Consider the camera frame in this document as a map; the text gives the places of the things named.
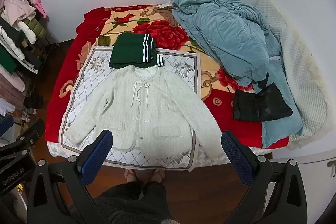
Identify green folded garment white stripes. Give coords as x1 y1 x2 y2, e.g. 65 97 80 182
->
108 33 165 69

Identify person's dark pants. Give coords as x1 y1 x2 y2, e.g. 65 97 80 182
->
92 182 172 224

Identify red floral blanket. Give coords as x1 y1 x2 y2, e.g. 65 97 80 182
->
45 5 292 151

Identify white cabinet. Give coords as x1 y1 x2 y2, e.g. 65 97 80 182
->
272 153 336 216

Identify pink checked slipper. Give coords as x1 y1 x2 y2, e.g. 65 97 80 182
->
152 168 166 183
124 169 138 184

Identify white knit jacket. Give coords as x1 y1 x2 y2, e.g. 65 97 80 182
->
64 65 225 165

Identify light blue denim garment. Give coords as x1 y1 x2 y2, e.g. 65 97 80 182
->
163 0 305 148

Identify grey checked mattress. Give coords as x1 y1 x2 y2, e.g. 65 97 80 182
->
46 140 230 165

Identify pile of assorted clothes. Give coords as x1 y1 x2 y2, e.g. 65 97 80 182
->
0 0 53 114

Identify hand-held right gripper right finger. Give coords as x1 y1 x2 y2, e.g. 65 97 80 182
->
221 130 308 224

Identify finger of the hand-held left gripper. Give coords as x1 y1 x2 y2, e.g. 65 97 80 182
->
0 115 14 138
0 118 46 160

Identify pink plastic hanger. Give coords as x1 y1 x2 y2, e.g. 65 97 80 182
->
30 0 49 18

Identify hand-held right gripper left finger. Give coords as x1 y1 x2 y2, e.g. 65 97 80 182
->
27 130 113 224

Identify black garment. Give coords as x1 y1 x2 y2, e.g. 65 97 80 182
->
232 73 293 123

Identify white quilted bedspread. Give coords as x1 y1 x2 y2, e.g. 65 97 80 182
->
256 0 331 142

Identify white grid floral cloth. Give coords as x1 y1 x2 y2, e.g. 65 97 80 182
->
59 46 204 172

